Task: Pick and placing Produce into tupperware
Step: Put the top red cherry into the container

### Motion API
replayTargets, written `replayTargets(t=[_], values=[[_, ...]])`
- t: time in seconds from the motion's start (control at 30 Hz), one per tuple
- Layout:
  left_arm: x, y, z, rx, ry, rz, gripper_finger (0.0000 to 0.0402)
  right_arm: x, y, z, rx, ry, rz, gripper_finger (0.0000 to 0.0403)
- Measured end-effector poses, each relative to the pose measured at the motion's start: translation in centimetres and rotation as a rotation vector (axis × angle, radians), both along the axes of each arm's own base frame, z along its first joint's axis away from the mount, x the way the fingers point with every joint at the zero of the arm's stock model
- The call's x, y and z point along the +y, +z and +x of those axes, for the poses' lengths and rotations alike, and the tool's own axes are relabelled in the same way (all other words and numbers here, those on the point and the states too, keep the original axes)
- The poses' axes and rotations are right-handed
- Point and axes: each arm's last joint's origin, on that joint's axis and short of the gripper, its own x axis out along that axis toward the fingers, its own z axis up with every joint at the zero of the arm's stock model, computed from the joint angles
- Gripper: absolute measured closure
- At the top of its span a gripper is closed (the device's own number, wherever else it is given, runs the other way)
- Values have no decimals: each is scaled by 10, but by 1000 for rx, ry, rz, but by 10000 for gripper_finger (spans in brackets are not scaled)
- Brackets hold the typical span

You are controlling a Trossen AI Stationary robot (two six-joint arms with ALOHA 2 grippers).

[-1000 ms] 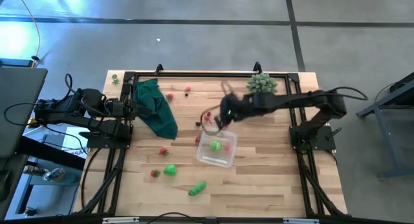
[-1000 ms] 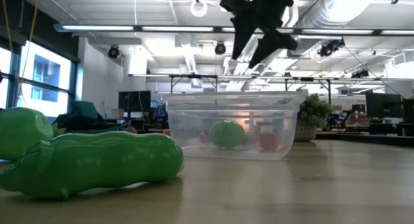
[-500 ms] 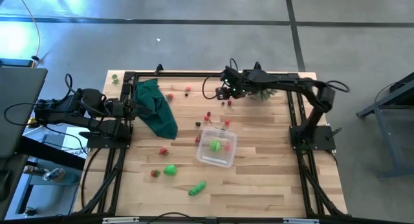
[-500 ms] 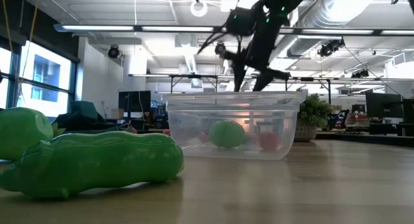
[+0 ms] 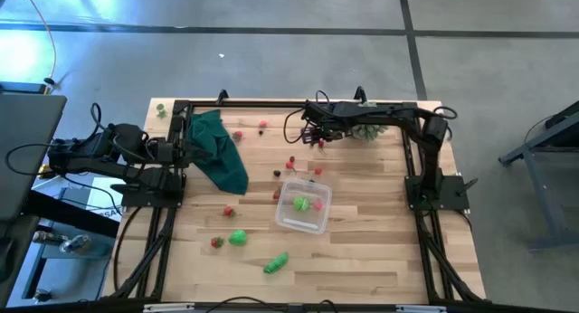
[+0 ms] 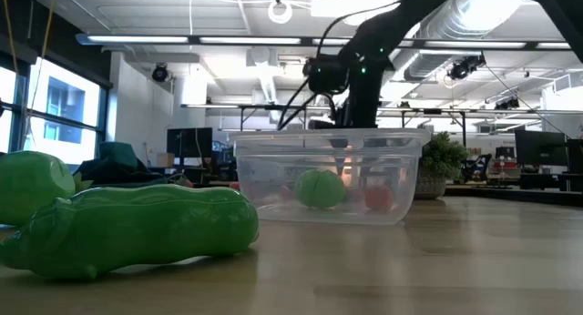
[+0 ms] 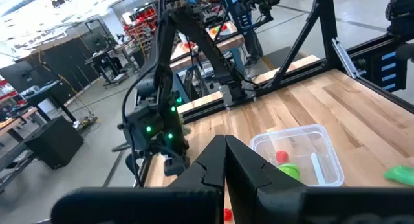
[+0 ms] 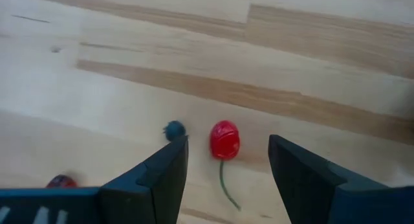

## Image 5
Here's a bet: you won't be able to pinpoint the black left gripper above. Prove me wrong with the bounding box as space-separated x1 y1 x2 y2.
156 138 214 167

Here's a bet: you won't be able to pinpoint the grey metal side table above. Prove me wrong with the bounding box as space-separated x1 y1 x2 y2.
497 100 579 251

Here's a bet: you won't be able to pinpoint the yellow hanging cable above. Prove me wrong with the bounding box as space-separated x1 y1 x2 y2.
20 0 58 95

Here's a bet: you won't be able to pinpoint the green toy cabbage white veins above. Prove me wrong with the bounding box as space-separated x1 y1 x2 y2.
227 229 249 248

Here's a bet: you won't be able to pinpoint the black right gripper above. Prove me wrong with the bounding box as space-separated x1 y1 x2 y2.
300 100 349 146

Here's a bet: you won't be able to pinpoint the dark green cloth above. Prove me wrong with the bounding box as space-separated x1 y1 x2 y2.
186 109 250 196

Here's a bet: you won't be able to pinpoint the black table edge cable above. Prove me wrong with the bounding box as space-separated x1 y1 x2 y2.
205 296 286 313

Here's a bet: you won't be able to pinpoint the white paper label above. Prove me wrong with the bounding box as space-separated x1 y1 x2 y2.
85 176 126 223

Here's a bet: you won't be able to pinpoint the black bulky floor object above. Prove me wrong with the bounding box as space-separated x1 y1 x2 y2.
0 213 42 308

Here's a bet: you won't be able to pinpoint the green artificial succulent plant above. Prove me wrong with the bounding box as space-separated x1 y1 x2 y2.
350 100 389 142

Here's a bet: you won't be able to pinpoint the black desk leg bar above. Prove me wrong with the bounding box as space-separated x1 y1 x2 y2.
22 190 121 240

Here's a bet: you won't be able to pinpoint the green toy pea pod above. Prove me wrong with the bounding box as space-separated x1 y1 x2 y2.
262 251 290 275

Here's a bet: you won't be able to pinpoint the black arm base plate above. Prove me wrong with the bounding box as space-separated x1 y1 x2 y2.
110 175 186 209
404 175 471 211

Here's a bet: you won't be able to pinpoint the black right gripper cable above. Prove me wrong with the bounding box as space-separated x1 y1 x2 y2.
282 90 332 145

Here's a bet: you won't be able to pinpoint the grey side desk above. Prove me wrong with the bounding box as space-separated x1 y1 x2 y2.
0 91 68 222

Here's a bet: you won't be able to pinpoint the black aluminium table frame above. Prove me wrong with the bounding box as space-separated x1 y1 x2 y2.
101 99 488 305

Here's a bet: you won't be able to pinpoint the clear plastic tupperware container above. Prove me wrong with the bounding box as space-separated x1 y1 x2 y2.
274 176 334 236

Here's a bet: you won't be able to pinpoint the white table edge clamp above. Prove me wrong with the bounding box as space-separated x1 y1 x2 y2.
395 304 448 313
143 303 195 313

